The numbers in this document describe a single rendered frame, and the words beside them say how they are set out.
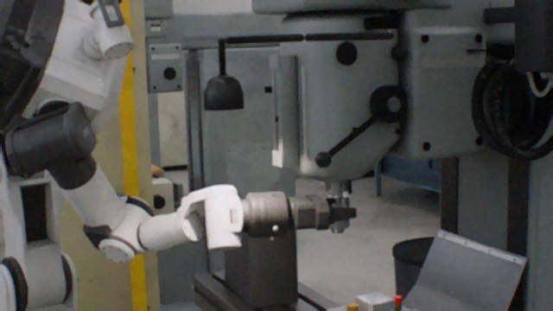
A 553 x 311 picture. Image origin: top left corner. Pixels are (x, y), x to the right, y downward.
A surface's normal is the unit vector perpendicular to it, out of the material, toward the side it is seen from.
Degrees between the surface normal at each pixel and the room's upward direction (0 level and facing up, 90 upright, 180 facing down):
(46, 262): 82
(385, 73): 90
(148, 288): 90
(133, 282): 90
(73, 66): 58
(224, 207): 67
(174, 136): 90
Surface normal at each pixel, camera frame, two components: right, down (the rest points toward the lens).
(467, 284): -0.83, -0.37
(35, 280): 0.66, -0.07
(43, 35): 0.56, -0.44
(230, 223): 0.16, -0.26
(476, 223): -0.91, 0.09
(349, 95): 0.40, 0.12
